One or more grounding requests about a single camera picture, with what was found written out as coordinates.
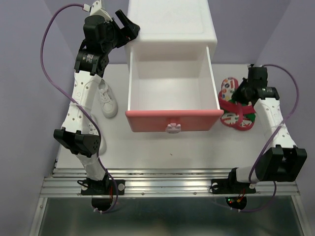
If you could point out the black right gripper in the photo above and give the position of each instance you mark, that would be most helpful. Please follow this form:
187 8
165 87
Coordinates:
237 95

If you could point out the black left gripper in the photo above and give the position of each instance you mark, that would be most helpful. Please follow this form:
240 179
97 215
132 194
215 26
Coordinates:
130 32

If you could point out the red patterned sandal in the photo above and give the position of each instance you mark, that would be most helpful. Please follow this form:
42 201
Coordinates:
228 87
240 121

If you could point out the pink drawer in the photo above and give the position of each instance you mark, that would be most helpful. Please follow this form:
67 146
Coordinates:
172 91

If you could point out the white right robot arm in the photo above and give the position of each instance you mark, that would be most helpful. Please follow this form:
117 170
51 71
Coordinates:
280 160

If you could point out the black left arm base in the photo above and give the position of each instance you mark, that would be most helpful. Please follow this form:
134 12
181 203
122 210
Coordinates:
106 186

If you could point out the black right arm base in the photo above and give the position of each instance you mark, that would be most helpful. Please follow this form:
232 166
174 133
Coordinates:
223 186

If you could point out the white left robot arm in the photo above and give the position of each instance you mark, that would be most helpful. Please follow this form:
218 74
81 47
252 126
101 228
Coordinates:
74 134

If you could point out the white sneaker far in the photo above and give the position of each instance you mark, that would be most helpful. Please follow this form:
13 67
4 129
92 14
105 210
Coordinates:
109 105

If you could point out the white sneaker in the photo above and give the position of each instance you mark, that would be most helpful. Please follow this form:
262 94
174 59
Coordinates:
109 105
94 131

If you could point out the white sneaker near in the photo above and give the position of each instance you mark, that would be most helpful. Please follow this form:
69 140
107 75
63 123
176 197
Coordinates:
94 131

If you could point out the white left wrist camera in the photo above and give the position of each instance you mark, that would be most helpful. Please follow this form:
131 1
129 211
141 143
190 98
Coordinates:
97 8

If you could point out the white shoe cabinet frame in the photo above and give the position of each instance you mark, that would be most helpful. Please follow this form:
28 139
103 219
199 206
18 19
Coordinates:
175 31

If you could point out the aluminium mounting rail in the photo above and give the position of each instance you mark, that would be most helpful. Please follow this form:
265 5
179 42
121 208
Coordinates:
139 183

